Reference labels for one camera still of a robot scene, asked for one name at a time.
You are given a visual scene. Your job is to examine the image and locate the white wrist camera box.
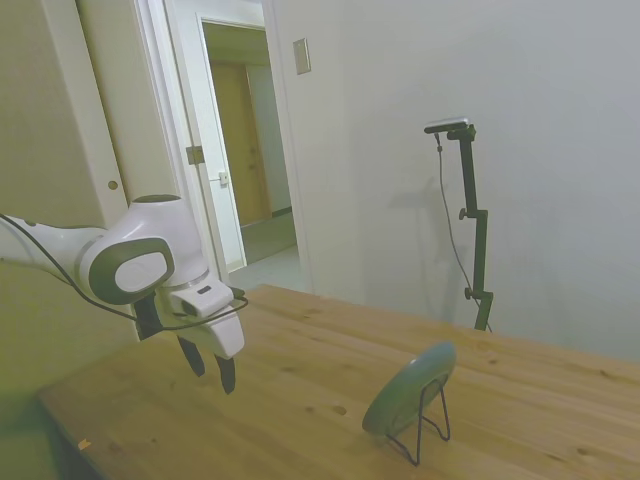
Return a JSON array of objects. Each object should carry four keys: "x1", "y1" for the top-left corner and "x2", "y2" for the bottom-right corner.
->
[{"x1": 168, "y1": 280, "x2": 235, "y2": 318}]

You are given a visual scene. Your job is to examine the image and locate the brown wooden hallway door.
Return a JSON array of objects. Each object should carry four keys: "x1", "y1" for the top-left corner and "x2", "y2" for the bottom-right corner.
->
[{"x1": 209, "y1": 59, "x2": 274, "y2": 227}]

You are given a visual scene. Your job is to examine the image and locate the black camera stand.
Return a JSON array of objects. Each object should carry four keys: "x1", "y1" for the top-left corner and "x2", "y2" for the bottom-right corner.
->
[{"x1": 445, "y1": 124, "x2": 496, "y2": 332}]

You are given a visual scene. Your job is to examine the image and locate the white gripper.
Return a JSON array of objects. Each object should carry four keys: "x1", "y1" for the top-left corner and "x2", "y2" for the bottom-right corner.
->
[{"x1": 174, "y1": 308, "x2": 247, "y2": 396}]

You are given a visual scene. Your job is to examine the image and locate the white open door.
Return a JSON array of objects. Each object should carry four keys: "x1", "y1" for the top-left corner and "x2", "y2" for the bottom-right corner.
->
[{"x1": 164, "y1": 0, "x2": 249, "y2": 276}]

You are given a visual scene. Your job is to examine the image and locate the grey camera on stand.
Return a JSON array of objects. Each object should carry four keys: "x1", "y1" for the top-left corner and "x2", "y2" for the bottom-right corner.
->
[{"x1": 423, "y1": 116, "x2": 473, "y2": 136}]

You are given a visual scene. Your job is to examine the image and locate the beige wall switch plate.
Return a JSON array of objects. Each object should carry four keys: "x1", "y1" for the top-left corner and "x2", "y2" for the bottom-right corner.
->
[{"x1": 292, "y1": 37, "x2": 312, "y2": 77}]

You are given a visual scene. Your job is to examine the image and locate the grey-blue round plate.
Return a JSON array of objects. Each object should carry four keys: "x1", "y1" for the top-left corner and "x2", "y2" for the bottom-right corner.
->
[{"x1": 361, "y1": 341, "x2": 458, "y2": 437}]

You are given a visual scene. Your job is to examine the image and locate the beige closet door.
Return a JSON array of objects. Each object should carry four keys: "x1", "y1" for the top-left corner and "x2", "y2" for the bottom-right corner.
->
[{"x1": 74, "y1": 0, "x2": 134, "y2": 229}]

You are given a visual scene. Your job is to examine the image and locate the black wire plate stand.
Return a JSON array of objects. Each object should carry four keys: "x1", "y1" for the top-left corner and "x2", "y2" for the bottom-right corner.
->
[{"x1": 383, "y1": 375, "x2": 452, "y2": 467}]

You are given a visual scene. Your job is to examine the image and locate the black wrist mounting bracket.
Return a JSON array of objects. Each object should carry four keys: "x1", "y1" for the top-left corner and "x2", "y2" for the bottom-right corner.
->
[{"x1": 134, "y1": 294, "x2": 164, "y2": 343}]

